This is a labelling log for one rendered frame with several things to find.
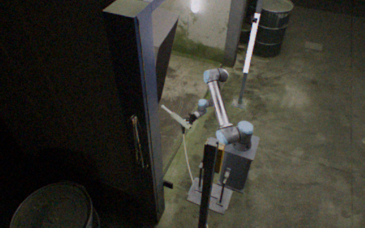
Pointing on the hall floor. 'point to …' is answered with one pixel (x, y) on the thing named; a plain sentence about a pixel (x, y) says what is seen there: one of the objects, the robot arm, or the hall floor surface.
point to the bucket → (245, 33)
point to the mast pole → (246, 72)
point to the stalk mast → (208, 180)
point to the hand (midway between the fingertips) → (182, 124)
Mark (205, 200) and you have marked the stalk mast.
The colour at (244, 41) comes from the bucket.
